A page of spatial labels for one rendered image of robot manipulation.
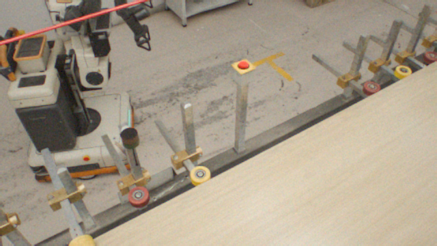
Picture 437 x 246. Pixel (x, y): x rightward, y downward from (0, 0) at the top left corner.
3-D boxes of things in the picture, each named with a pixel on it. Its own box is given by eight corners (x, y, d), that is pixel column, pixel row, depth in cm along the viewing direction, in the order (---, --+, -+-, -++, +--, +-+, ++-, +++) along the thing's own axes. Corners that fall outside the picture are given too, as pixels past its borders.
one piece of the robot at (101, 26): (87, 59, 204) (76, 25, 189) (91, 33, 223) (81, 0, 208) (116, 56, 206) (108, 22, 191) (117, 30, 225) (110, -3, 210)
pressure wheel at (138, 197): (130, 206, 149) (124, 190, 141) (147, 197, 152) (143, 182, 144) (137, 221, 145) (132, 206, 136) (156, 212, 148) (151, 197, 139)
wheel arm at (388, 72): (341, 46, 223) (343, 40, 220) (345, 45, 224) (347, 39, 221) (399, 86, 197) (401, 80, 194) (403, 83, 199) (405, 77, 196)
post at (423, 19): (396, 72, 230) (425, 3, 196) (399, 70, 232) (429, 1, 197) (401, 75, 228) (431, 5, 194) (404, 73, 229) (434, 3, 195)
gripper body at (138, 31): (146, 26, 194) (138, 15, 188) (147, 37, 187) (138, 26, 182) (136, 31, 195) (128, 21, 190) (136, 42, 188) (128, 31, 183)
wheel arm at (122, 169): (102, 141, 171) (100, 135, 167) (108, 139, 172) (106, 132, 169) (140, 212, 145) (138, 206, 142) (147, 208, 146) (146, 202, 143)
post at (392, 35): (369, 88, 223) (394, 18, 188) (372, 86, 224) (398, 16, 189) (373, 91, 220) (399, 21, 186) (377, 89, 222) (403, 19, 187)
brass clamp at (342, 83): (335, 83, 199) (337, 76, 195) (352, 75, 204) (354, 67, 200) (343, 89, 195) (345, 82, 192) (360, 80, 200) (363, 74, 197)
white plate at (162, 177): (121, 203, 161) (116, 190, 154) (173, 178, 171) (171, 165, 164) (121, 204, 161) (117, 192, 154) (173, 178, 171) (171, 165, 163)
